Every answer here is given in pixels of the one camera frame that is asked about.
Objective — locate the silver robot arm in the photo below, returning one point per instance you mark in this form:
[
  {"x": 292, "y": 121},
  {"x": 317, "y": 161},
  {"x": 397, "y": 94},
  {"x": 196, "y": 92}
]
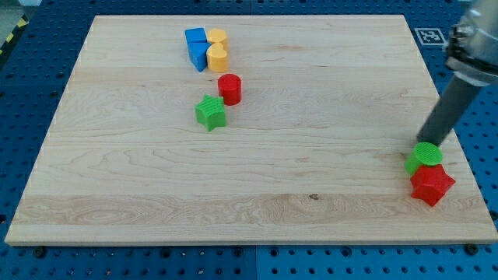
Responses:
[{"x": 472, "y": 44}]

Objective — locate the light wooden board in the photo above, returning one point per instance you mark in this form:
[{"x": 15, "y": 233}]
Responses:
[{"x": 313, "y": 153}]

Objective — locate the green star block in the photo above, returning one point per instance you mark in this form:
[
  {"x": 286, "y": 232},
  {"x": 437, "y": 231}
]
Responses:
[{"x": 210, "y": 112}]

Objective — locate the red cylinder block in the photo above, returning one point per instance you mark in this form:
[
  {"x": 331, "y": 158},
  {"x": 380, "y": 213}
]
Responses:
[{"x": 230, "y": 89}]

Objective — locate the yellow heart block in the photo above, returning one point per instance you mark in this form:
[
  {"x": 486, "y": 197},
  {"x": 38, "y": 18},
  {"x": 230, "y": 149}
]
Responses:
[{"x": 217, "y": 58}]

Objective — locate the blue triangle block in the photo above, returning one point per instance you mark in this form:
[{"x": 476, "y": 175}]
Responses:
[{"x": 197, "y": 54}]

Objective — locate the yellow cylinder block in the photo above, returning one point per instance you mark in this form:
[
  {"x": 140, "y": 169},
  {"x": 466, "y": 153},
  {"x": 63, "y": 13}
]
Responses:
[{"x": 218, "y": 36}]

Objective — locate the blue cube block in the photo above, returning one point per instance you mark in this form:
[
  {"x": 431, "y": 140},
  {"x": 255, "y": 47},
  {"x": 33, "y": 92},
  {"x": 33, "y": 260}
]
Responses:
[{"x": 195, "y": 35}]

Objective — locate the green cylinder block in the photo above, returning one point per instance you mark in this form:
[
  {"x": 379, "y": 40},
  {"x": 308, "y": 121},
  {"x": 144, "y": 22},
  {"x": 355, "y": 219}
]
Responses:
[{"x": 423, "y": 154}]

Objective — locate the red star block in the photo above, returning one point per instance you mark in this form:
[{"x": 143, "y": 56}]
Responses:
[{"x": 430, "y": 184}]

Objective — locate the white fiducial marker tag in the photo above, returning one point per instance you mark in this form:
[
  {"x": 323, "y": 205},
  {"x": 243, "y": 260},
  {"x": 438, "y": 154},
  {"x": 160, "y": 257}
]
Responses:
[{"x": 429, "y": 36}]

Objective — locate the grey cylindrical pointer rod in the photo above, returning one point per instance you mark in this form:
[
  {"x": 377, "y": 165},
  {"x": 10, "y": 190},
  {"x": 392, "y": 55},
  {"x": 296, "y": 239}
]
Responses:
[{"x": 453, "y": 102}]

